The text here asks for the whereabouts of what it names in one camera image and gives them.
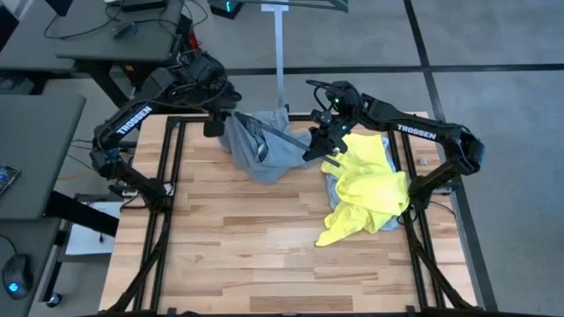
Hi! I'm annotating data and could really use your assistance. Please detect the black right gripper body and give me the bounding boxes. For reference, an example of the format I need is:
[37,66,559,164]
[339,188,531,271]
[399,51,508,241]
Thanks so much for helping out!
[308,109,353,149]

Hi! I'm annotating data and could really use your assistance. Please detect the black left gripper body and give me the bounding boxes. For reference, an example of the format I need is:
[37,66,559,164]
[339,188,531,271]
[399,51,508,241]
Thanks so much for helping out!
[193,83,242,115]

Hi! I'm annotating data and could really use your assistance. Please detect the grey heathered t-shirt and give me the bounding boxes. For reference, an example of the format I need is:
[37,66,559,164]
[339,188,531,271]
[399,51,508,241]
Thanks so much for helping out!
[218,107,323,185]

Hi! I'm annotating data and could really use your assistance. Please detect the yellow t-shirt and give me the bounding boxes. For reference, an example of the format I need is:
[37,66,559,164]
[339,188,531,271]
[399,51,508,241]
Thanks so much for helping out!
[315,133,411,247]

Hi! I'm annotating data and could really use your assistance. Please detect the blue patterned button shirt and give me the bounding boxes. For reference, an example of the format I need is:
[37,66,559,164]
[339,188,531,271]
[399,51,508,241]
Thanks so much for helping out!
[324,135,403,233]

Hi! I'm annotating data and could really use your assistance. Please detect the silver rack pole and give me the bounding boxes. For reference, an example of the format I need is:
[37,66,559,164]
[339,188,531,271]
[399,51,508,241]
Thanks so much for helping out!
[260,3,290,111]

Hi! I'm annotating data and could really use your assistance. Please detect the white power strip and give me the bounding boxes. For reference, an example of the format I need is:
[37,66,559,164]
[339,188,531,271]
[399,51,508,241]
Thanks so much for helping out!
[109,183,175,197]

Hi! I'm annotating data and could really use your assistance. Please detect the black computer mouse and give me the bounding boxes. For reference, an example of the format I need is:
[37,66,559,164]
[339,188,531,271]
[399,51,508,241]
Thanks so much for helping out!
[109,21,138,39]

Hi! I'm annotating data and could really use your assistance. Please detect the black desktop box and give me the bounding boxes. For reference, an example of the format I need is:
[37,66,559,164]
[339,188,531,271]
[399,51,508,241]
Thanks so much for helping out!
[121,0,168,12]

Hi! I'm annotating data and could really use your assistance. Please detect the dark grey desk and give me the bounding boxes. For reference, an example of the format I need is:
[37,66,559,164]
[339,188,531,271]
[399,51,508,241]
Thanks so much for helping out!
[0,217,63,317]
[0,94,120,237]
[0,26,76,72]
[55,0,186,107]

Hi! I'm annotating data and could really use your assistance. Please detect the white paper sheets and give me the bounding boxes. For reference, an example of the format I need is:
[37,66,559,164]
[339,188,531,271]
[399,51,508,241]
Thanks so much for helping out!
[64,200,121,256]

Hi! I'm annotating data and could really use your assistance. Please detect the black computer monitor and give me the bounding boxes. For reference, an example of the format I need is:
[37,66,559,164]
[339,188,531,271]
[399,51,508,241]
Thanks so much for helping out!
[43,0,75,18]

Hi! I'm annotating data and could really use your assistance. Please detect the dark tablet device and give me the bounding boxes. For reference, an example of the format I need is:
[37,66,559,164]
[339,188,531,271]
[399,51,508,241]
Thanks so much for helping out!
[0,163,21,197]

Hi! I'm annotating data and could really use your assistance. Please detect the black mouse with blue light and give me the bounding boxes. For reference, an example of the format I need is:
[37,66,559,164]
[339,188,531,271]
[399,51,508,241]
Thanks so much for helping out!
[2,254,34,301]

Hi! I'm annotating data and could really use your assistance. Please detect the black aluminium table frame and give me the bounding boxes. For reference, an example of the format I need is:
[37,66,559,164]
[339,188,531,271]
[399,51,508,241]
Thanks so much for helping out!
[103,113,477,317]

